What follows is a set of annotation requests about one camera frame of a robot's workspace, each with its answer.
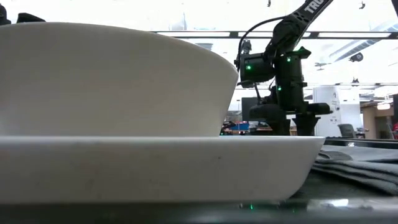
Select white plate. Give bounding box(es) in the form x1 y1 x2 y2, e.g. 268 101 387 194
0 134 326 203

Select white column with devices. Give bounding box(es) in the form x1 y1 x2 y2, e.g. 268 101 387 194
312 85 342 138

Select beige bowl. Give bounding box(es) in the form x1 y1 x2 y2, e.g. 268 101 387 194
0 21 239 138

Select black monitor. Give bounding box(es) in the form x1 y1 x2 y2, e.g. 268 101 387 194
241 96 259 122

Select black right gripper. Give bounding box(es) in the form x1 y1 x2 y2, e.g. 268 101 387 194
248 46 333 136

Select blue storage bins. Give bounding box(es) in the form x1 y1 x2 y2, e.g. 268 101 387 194
231 121 250 131

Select grey napkin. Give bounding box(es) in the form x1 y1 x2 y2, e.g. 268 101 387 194
312 144 398 197

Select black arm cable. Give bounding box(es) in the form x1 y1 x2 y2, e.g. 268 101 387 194
238 15 287 63

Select grey office chair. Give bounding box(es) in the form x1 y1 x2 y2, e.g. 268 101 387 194
338 123 358 139

